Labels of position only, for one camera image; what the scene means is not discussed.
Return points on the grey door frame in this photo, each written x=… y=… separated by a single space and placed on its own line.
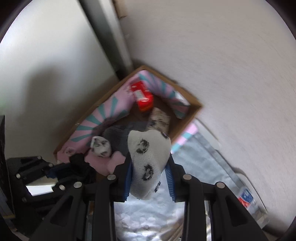
x=104 y=34

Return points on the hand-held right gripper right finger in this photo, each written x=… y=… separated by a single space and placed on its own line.
x=170 y=183

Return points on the white panda print sock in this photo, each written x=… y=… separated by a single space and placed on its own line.
x=100 y=146
x=148 y=157
x=159 y=120

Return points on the cardboard box with pink lining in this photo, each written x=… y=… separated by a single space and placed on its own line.
x=187 y=115

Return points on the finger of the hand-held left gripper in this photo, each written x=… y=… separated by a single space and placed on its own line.
x=64 y=187
x=32 y=168

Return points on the grey sock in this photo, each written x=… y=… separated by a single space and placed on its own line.
x=118 y=136

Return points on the red box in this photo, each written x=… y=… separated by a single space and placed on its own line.
x=141 y=97

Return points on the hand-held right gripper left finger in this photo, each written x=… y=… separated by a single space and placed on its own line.
x=128 y=185

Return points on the pale floral table cloth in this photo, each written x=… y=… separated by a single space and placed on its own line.
x=196 y=162

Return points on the black sock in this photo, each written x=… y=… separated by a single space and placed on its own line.
x=78 y=164

